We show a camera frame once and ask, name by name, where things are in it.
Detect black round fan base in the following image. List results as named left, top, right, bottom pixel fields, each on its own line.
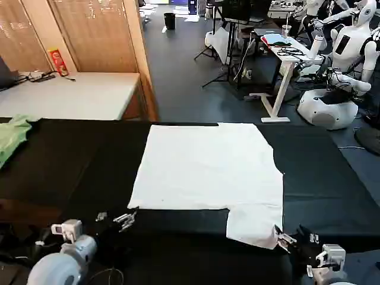
left=354, top=127, right=380, bottom=155

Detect stack of coloured clothes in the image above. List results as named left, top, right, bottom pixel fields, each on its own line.
left=262, top=33, right=293, bottom=48

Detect white humanoid robot with base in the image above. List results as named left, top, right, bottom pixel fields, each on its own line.
left=296, top=0, right=380, bottom=131

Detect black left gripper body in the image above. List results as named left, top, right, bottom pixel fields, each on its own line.
left=88, top=220, right=127, bottom=253

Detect red snack box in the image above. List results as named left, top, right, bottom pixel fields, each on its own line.
left=48, top=47, right=71, bottom=77

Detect black monitor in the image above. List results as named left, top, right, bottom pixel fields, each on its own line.
left=221, top=0, right=273, bottom=24

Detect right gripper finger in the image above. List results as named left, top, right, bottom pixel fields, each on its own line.
left=274, top=224, right=298, bottom=254
left=297, top=224, right=321, bottom=243

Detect white shirt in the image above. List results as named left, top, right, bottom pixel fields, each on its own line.
left=126, top=122, right=284, bottom=251

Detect green cloth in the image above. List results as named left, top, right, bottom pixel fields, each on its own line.
left=0, top=114, right=33, bottom=170

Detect black tablecloth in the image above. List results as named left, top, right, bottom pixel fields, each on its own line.
left=0, top=117, right=380, bottom=285

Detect black tripod stand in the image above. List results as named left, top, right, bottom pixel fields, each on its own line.
left=194, top=5, right=253, bottom=90

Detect black trash bin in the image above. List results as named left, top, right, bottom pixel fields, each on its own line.
left=163, top=12, right=177, bottom=30

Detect white cup with straw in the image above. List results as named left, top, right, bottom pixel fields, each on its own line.
left=281, top=16, right=293, bottom=40

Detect white hanging cloth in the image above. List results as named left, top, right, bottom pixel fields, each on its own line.
left=204, top=26, right=233, bottom=65

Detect dark laptop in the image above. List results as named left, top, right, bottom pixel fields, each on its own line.
left=0, top=56, right=20, bottom=91

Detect wooden slatted partition screen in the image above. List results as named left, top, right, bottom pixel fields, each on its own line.
left=0, top=0, right=160, bottom=121

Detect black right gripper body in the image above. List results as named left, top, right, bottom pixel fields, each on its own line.
left=289, top=236, right=324, bottom=268

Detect pale grey side table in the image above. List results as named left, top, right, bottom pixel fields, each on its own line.
left=0, top=72, right=141, bottom=121

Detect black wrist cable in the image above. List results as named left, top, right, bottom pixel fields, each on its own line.
left=87, top=266, right=127, bottom=285

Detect black cables on table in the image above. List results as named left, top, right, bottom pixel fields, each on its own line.
left=17, top=70, right=77, bottom=84

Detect black cable on desk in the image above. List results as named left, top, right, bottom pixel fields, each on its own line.
left=277, top=47, right=304, bottom=58

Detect white standing desk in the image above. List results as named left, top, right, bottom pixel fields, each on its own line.
left=249, top=35, right=325, bottom=124

